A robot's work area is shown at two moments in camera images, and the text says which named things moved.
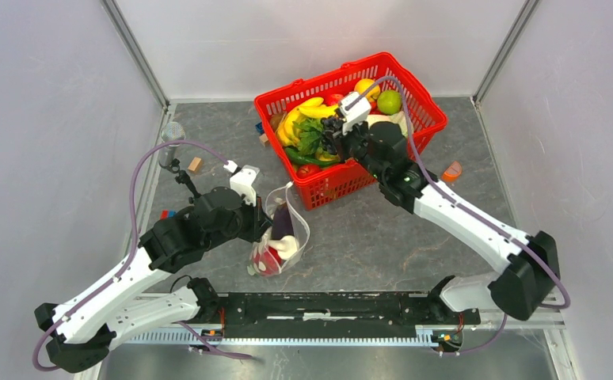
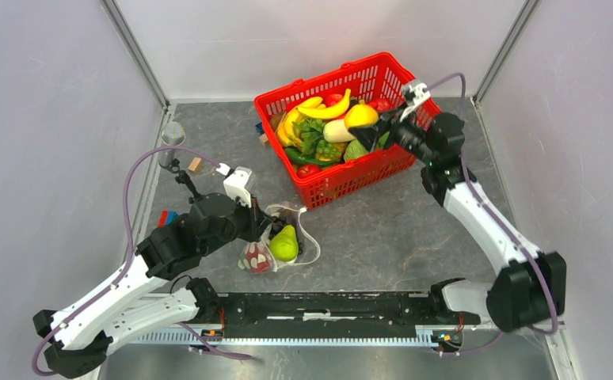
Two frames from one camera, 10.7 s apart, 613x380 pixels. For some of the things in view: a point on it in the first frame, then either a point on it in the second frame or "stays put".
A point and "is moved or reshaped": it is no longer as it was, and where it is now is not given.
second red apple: (336, 98) stays put
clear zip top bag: (285, 241) is moved or reshaped
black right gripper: (361, 127) to (368, 134)
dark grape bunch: (333, 127) to (286, 218)
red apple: (268, 262) is moved or reshaped
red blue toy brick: (166, 214) stays put
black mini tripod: (182, 176) stays put
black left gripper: (260, 222) stays put
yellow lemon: (363, 85) is moved or reshaped
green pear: (389, 102) to (284, 245)
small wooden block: (195, 165) stays put
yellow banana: (321, 111) stays put
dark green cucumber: (308, 159) stays put
